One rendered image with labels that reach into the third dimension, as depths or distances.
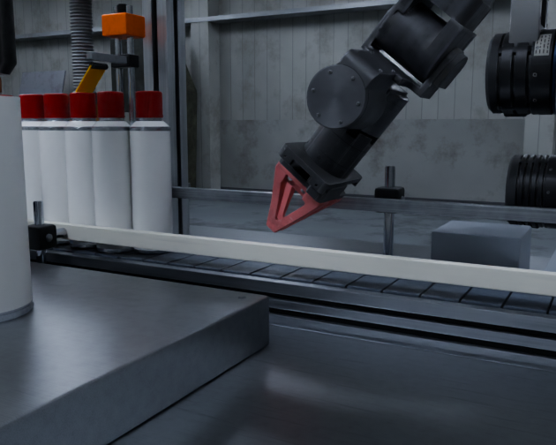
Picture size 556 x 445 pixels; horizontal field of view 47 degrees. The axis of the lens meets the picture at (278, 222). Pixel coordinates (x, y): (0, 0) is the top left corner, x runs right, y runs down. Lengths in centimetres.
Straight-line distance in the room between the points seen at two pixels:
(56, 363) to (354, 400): 23
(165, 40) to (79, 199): 27
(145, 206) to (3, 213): 28
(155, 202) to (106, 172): 7
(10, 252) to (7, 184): 6
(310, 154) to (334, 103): 10
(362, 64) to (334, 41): 810
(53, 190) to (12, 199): 34
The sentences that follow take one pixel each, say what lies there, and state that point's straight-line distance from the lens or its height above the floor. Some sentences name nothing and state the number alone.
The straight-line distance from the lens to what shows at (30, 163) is 95.
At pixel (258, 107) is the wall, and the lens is 913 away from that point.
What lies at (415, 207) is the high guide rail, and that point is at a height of 95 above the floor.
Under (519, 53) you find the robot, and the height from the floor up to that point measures 116.
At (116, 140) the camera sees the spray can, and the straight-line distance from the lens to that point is 83.
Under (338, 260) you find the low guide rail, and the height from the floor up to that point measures 91.
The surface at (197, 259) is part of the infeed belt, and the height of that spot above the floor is 88.
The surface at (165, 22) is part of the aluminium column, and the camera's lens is 97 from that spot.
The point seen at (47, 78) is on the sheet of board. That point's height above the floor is 178.
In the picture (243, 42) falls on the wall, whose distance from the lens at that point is 932.
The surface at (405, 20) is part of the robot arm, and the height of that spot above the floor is 114.
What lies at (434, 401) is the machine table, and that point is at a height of 83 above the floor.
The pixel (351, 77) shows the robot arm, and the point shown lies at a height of 108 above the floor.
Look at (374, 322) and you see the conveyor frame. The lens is 64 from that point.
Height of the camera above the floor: 104
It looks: 9 degrees down
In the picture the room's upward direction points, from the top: straight up
